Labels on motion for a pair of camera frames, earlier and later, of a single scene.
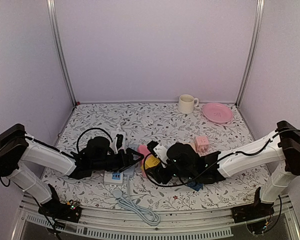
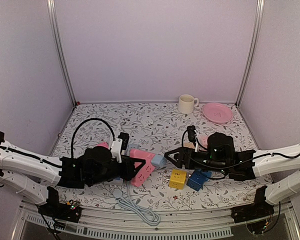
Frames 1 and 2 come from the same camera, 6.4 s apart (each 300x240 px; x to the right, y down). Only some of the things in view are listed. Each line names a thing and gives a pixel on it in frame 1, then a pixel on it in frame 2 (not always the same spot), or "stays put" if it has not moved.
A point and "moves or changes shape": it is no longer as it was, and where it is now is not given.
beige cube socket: x=193 y=145 stays put
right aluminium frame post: x=251 y=53 stays put
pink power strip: x=143 y=150 moves or changes shape
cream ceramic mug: x=187 y=106 stays put
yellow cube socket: x=150 y=161 to x=177 y=179
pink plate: x=217 y=112 stays put
